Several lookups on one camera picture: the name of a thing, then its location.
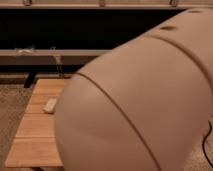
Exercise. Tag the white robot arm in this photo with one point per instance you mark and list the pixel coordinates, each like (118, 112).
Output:
(143, 105)

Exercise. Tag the grey bench rail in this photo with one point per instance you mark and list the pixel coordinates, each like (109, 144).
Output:
(48, 56)

